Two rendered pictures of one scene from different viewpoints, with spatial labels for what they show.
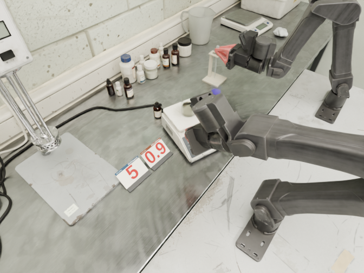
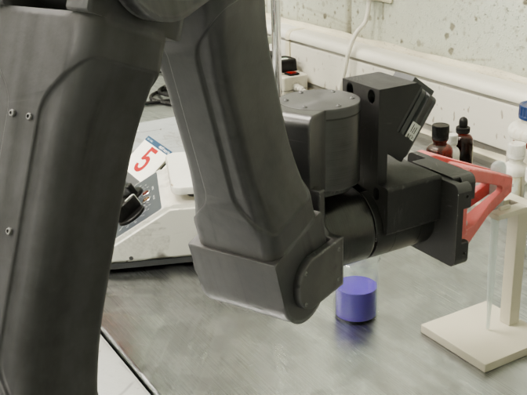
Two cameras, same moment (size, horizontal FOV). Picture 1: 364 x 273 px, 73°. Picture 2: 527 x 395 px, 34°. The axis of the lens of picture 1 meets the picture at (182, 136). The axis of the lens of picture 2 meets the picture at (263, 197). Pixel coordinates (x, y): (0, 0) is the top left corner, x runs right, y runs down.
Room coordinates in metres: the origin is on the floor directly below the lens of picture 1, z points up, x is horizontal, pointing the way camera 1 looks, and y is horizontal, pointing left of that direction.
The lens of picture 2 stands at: (0.98, -0.83, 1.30)
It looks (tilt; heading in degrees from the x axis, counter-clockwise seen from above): 21 degrees down; 112
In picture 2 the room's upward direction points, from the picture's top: 2 degrees counter-clockwise
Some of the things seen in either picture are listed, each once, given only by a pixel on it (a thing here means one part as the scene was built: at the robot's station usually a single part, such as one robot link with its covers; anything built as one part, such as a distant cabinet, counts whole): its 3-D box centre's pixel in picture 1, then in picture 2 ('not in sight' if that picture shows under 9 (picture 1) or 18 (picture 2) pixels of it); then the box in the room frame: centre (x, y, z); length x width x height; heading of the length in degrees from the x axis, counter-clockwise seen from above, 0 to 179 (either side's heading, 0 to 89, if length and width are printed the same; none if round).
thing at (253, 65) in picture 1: (257, 63); (325, 222); (0.81, -0.28, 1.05); 0.07 x 0.06 x 0.07; 52
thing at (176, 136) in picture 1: (189, 128); (201, 207); (0.58, -0.03, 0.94); 0.22 x 0.13 x 0.08; 31
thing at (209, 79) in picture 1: (215, 67); (490, 273); (0.91, -0.14, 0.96); 0.08 x 0.08 x 0.13; 52
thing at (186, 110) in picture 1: (188, 105); not in sight; (0.60, -0.02, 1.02); 0.06 x 0.05 x 0.08; 137
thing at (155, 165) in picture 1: (156, 153); not in sight; (0.49, 0.08, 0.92); 0.09 x 0.06 x 0.04; 139
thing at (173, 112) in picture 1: (186, 114); (222, 168); (0.61, -0.01, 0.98); 0.12 x 0.12 x 0.01; 31
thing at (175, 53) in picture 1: (175, 53); not in sight; (1.05, 0.03, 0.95); 0.04 x 0.04 x 0.10
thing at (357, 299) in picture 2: (215, 91); (356, 285); (0.79, -0.14, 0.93); 0.04 x 0.04 x 0.06
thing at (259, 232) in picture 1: (267, 217); not in sight; (0.27, -0.22, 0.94); 0.20 x 0.07 x 0.08; 142
